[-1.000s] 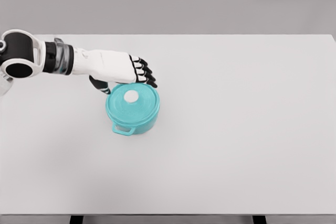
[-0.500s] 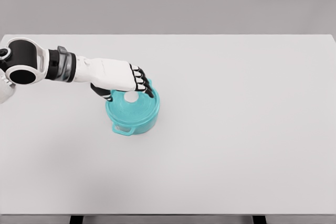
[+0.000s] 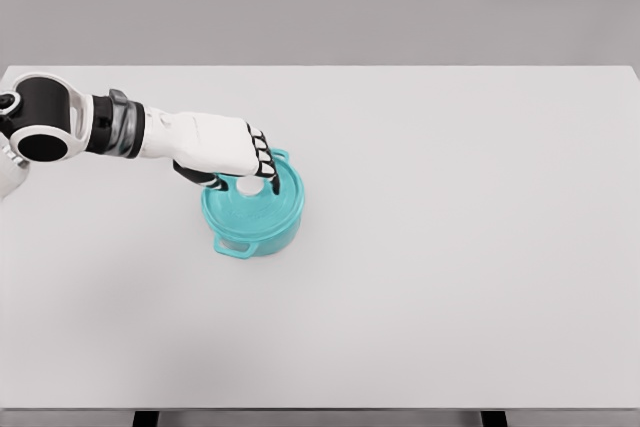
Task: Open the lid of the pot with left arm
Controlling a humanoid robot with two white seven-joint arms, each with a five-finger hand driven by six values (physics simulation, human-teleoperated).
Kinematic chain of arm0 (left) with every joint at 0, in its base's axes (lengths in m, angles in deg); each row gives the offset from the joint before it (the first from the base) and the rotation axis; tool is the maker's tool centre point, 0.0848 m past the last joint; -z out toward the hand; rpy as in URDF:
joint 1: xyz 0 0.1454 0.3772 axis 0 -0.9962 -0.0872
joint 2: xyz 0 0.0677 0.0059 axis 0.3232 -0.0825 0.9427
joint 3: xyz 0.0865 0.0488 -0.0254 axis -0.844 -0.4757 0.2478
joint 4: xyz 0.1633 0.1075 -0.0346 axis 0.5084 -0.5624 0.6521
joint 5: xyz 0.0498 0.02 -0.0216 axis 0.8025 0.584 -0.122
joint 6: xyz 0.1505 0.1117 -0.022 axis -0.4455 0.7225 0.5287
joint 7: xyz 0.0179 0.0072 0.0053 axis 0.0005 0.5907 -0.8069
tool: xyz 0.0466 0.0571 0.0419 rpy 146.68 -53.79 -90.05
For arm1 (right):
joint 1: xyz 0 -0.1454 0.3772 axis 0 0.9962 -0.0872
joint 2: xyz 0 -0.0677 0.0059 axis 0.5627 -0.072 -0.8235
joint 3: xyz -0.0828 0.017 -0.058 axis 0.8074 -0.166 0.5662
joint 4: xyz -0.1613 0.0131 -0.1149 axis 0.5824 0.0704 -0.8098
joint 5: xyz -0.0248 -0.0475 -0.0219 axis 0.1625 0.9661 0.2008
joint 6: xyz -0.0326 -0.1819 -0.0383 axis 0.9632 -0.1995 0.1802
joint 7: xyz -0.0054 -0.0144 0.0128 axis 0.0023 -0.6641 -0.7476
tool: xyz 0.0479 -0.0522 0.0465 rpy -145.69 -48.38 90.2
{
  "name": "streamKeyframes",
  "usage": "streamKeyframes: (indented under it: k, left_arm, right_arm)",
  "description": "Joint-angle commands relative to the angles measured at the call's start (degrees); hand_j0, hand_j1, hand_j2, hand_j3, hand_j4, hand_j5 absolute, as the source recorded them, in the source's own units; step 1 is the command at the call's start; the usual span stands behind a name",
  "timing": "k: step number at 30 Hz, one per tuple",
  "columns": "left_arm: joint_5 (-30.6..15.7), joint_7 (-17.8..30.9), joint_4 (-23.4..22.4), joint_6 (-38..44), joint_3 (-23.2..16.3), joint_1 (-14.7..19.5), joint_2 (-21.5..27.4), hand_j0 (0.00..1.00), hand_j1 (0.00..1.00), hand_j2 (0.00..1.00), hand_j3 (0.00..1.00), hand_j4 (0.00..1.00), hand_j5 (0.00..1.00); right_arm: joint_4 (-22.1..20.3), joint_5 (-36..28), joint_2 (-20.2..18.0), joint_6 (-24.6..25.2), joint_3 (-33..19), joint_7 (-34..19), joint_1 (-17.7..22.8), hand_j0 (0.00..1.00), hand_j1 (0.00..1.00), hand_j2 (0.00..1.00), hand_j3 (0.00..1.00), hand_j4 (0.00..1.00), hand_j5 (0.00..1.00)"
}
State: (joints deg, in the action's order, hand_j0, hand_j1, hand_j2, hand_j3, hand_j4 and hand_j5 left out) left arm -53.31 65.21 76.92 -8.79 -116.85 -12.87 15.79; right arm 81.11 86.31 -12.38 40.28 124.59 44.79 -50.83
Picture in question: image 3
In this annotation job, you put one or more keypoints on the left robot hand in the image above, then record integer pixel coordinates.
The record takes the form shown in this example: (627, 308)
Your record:
(220, 144)

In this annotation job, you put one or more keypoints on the teal pot lid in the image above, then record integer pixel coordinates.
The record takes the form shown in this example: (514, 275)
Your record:
(255, 207)

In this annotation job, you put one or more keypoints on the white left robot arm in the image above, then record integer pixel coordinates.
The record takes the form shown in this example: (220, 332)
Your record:
(60, 119)

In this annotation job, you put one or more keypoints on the teal pot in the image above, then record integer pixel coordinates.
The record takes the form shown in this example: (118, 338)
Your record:
(272, 234)

